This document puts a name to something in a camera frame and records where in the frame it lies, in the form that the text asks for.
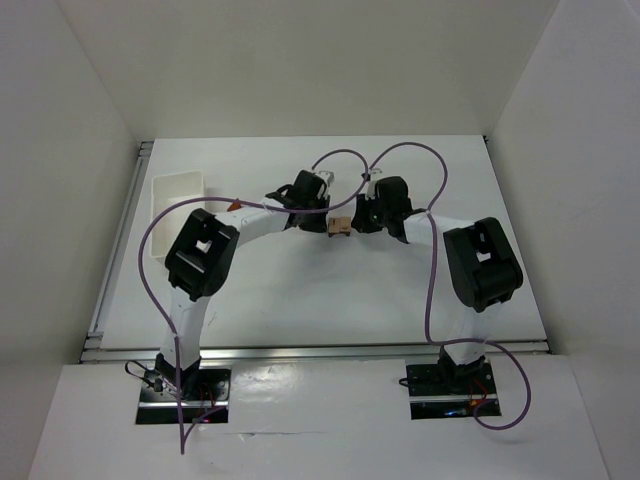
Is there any light wood cube block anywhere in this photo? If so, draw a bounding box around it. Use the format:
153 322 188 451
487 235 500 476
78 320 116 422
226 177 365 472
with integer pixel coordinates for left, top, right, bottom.
336 217 351 235

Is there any orange triangular wood block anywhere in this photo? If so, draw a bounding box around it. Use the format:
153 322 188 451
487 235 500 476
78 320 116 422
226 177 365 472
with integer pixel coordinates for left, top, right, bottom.
227 199 243 212

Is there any white plastic bin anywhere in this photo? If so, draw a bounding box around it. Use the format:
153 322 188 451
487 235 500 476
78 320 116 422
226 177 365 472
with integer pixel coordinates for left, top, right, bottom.
149 171 206 264

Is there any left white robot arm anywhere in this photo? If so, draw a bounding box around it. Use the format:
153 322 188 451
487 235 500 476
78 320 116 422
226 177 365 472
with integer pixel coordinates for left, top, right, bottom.
155 170 334 396

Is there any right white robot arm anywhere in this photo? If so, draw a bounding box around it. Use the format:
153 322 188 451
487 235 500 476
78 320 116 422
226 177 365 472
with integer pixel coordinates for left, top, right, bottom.
351 169 524 388

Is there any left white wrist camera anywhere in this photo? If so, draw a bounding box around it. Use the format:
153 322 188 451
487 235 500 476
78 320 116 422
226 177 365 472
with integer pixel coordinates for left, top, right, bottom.
314 171 335 197

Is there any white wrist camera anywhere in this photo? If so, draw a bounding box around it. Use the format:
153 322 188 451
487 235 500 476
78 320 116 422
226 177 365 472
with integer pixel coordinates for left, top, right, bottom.
362 168 382 200
314 171 335 197

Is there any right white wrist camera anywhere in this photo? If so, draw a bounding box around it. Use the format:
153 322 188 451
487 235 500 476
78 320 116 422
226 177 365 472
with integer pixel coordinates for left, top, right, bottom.
362 168 382 200

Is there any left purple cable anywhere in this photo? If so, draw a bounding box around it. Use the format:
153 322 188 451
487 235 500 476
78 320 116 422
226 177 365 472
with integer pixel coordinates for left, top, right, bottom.
137 148 372 456

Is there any purple cable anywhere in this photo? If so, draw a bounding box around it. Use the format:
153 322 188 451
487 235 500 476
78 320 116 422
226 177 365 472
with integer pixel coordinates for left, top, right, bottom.
367 142 532 431
137 148 372 456

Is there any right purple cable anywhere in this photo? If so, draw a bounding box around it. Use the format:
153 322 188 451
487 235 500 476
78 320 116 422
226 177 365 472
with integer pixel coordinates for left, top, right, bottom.
367 142 532 431

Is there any left aluminium rail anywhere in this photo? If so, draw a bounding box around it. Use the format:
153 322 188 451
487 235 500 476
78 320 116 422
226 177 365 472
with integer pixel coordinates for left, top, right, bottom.
86 140 154 339

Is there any aluminium rail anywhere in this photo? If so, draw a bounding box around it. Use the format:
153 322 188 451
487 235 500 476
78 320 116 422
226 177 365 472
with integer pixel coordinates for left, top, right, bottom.
82 340 551 364
86 140 154 339

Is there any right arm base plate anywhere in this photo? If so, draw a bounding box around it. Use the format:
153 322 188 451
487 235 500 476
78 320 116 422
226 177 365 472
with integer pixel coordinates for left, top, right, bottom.
398 363 501 420

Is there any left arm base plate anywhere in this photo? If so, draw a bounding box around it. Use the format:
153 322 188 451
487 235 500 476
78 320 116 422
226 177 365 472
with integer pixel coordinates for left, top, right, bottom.
135 368 231 425

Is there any front aluminium rail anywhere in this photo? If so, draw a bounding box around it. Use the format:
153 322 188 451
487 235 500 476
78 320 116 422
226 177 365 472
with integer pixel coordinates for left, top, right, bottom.
82 340 551 364

